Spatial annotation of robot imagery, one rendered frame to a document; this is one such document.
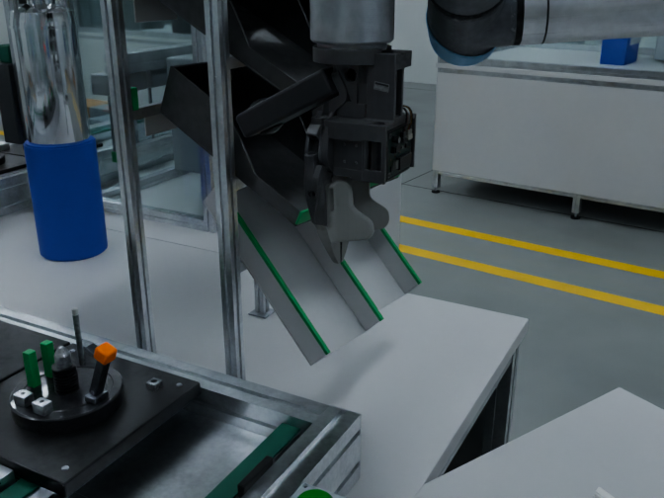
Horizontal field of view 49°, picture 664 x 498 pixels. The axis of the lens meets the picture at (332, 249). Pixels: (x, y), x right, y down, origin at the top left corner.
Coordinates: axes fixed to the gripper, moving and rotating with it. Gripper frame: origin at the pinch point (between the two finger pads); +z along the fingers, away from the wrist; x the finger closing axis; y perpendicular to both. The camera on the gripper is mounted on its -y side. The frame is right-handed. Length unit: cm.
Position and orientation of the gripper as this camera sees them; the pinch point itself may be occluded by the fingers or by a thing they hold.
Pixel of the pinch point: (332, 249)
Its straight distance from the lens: 74.0
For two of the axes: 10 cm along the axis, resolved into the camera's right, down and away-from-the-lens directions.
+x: 4.7, -3.2, 8.2
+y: 8.8, 1.7, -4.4
